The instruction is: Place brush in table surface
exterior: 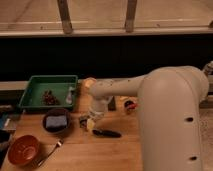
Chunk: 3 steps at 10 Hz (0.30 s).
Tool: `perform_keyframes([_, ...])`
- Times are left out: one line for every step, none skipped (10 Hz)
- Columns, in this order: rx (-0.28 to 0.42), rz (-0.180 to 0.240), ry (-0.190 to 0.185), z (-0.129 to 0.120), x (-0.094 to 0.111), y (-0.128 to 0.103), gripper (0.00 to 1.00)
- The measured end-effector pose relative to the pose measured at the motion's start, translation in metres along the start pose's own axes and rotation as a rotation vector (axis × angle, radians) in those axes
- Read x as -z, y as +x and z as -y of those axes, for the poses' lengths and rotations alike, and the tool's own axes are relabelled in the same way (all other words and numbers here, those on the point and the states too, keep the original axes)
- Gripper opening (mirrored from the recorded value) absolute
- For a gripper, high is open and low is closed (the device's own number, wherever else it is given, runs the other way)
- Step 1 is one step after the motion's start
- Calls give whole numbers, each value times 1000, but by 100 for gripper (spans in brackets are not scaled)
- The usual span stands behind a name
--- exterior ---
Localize glass cup with yellow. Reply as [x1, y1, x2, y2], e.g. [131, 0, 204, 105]
[83, 77, 96, 89]

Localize wooden cutting board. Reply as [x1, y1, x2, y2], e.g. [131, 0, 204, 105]
[1, 89, 142, 171]

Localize orange bowl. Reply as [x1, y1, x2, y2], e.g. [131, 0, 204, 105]
[8, 135, 40, 166]

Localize small clear bottle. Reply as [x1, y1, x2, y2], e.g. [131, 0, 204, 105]
[66, 87, 74, 104]

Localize red black small object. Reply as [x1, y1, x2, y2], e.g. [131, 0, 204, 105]
[124, 100, 137, 112]

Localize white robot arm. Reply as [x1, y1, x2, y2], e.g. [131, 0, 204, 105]
[89, 66, 209, 171]

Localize blue sponge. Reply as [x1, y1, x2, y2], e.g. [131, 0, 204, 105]
[46, 115, 67, 128]

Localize dark grapes bunch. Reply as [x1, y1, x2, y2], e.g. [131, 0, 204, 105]
[42, 90, 59, 105]

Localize green plastic tray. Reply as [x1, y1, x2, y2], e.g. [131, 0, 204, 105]
[19, 75, 78, 110]

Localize dark round bowl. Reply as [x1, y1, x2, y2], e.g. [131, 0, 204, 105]
[42, 108, 71, 134]

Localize silver fork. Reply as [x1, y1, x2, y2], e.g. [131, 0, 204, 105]
[37, 139, 64, 167]

